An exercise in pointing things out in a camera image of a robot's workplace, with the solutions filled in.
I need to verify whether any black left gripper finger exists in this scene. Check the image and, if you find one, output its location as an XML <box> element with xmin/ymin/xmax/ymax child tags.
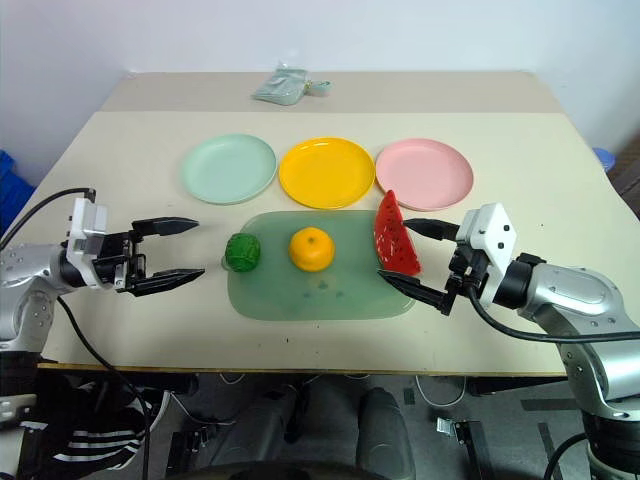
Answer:
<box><xmin>130</xmin><ymin>216</ymin><xmax>202</xmax><ymax>238</ymax></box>
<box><xmin>118</xmin><ymin>267</ymin><xmax>207</xmax><ymax>300</ymax></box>

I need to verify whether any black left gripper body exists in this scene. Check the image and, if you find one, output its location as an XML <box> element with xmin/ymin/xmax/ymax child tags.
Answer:
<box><xmin>92</xmin><ymin>227</ymin><xmax>149</xmax><ymax>296</ymax></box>

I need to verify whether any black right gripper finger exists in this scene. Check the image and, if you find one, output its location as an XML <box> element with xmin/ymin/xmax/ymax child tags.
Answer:
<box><xmin>403</xmin><ymin>217</ymin><xmax>460</xmax><ymax>242</ymax></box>
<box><xmin>377</xmin><ymin>269</ymin><xmax>460</xmax><ymax>318</ymax></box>

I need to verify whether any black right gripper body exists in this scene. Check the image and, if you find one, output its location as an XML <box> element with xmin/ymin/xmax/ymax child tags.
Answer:
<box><xmin>444</xmin><ymin>239</ymin><xmax>495</xmax><ymax>302</ymax></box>

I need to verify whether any pink plate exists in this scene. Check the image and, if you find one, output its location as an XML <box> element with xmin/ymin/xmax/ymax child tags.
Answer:
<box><xmin>374</xmin><ymin>138</ymin><xmax>475</xmax><ymax>213</ymax></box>

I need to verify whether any green toy vegetable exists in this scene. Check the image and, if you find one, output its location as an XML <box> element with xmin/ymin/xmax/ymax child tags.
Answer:
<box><xmin>224</xmin><ymin>231</ymin><xmax>264</xmax><ymax>274</ymax></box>

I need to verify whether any mint green plate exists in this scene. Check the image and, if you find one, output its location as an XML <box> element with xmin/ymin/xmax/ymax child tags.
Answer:
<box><xmin>180</xmin><ymin>132</ymin><xmax>278</xmax><ymax>207</ymax></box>

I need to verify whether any orange toy fruit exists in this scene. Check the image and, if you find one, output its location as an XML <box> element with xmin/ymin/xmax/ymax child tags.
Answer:
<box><xmin>287</xmin><ymin>225</ymin><xmax>336</xmax><ymax>274</ymax></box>

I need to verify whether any yellow plate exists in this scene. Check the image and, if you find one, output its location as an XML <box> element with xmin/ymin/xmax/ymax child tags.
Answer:
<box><xmin>278</xmin><ymin>136</ymin><xmax>377</xmax><ymax>211</ymax></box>

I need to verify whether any red watermelon slice toy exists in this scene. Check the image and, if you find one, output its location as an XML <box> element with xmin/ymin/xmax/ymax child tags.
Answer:
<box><xmin>373</xmin><ymin>189</ymin><xmax>424</xmax><ymax>278</ymax></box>

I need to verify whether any translucent green tray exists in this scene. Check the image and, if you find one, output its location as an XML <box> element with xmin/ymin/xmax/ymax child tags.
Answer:
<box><xmin>219</xmin><ymin>209</ymin><xmax>419</xmax><ymax>322</ymax></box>

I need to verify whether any blue bin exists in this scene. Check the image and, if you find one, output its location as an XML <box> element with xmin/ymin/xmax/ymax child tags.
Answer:
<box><xmin>0</xmin><ymin>149</ymin><xmax>37</xmax><ymax>232</ymax></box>

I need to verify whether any dark grey rounded shape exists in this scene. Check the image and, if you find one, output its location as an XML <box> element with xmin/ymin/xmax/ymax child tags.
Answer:
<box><xmin>358</xmin><ymin>386</ymin><xmax>417</xmax><ymax>480</ymax></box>

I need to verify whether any black white striped cloth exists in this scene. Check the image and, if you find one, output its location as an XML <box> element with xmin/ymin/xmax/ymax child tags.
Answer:
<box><xmin>51</xmin><ymin>383</ymin><xmax>167</xmax><ymax>470</ymax></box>

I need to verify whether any blue plastic stool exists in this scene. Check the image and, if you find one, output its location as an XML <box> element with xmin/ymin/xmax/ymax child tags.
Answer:
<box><xmin>591</xmin><ymin>145</ymin><xmax>620</xmax><ymax>174</ymax></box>

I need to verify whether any clear plastic bag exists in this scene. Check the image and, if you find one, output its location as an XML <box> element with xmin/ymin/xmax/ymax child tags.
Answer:
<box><xmin>250</xmin><ymin>61</ymin><xmax>312</xmax><ymax>108</ymax></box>

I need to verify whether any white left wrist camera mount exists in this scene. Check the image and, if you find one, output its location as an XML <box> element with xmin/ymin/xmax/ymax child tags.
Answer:
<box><xmin>64</xmin><ymin>196</ymin><xmax>110</xmax><ymax>267</ymax></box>

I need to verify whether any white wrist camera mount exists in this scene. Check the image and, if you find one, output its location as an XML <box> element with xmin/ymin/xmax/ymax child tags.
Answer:
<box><xmin>455</xmin><ymin>201</ymin><xmax>517</xmax><ymax>305</ymax></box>
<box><xmin>64</xmin><ymin>196</ymin><xmax>110</xmax><ymax>267</ymax></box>

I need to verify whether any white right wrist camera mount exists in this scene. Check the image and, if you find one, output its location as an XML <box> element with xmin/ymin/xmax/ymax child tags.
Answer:
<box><xmin>455</xmin><ymin>201</ymin><xmax>517</xmax><ymax>305</ymax></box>

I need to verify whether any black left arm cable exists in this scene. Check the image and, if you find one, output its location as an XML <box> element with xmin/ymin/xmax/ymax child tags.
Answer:
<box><xmin>55</xmin><ymin>294</ymin><xmax>152</xmax><ymax>480</ymax></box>

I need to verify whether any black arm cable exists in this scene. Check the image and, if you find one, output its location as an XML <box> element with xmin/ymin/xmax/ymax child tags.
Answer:
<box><xmin>467</xmin><ymin>284</ymin><xmax>640</xmax><ymax>346</ymax></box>
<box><xmin>55</xmin><ymin>294</ymin><xmax>152</xmax><ymax>480</ymax></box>

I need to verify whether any black left wrist camera cable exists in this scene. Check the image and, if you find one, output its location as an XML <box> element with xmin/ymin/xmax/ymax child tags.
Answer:
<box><xmin>0</xmin><ymin>187</ymin><xmax>97</xmax><ymax>247</ymax></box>

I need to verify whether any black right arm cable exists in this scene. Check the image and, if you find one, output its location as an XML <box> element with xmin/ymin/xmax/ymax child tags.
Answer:
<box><xmin>467</xmin><ymin>284</ymin><xmax>640</xmax><ymax>346</ymax></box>

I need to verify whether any white cable under table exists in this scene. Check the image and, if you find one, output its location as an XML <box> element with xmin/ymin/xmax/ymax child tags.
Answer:
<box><xmin>415</xmin><ymin>373</ymin><xmax>470</xmax><ymax>410</ymax></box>

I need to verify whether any metal caster bracket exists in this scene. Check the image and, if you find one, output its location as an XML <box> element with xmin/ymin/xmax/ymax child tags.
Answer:
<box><xmin>435</xmin><ymin>416</ymin><xmax>465</xmax><ymax>442</ymax></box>

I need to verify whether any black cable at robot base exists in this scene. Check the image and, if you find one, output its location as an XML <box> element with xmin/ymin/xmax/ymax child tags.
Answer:
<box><xmin>542</xmin><ymin>430</ymin><xmax>593</xmax><ymax>480</ymax></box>

